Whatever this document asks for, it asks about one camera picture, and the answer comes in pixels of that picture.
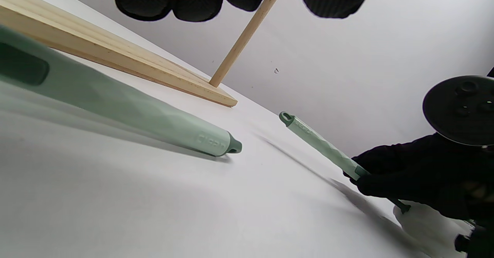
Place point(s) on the grey right hand controller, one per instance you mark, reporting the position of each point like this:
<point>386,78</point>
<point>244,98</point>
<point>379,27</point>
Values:
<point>455,111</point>

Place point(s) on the wooden hanging rack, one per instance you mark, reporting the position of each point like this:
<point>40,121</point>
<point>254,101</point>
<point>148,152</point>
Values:
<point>115,57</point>

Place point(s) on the person's right hand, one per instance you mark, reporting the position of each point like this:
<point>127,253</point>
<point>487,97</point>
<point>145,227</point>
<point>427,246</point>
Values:
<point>424,169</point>

